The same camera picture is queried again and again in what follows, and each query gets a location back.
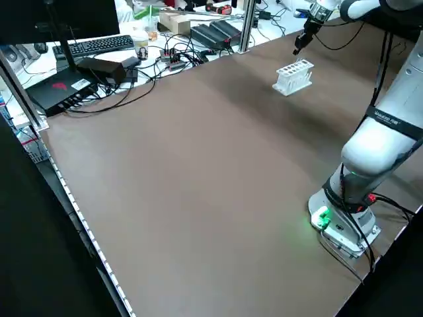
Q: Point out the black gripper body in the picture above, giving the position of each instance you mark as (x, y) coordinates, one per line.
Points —
(312, 28)

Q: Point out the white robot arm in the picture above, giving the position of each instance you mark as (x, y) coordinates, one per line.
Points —
(325, 8)
(373, 148)

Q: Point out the white test tube rack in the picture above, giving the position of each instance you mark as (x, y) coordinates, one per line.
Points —
(287, 87)

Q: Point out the black ribbed case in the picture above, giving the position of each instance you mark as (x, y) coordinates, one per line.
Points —
(203, 34)
(226, 29)

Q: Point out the red and black tool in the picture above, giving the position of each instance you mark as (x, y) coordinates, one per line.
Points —
(218, 9)

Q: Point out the grey usb hub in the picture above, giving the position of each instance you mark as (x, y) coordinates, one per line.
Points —
(176, 65)
(169, 54)

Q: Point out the cardboard box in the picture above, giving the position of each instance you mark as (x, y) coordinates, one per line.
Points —
(175, 21)

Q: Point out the paper cup with picture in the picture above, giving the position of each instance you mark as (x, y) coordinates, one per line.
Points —
(141, 49)

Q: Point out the black power brick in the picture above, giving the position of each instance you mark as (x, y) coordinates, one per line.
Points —
(102, 69)
(130, 71)

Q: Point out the black keyboard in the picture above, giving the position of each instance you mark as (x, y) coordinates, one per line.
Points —
(96, 44)

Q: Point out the black monitor stand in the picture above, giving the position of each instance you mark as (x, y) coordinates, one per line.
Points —
(66, 53)

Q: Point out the black monitor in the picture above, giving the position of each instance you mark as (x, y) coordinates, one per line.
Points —
(66, 20)

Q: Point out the black computer box red logo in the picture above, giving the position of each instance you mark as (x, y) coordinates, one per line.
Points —
(56, 89)

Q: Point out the black computer mouse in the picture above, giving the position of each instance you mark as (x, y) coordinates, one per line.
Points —
(40, 48)

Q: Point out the aluminium frame post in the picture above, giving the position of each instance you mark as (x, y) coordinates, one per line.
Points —
(23, 95)
(247, 29)

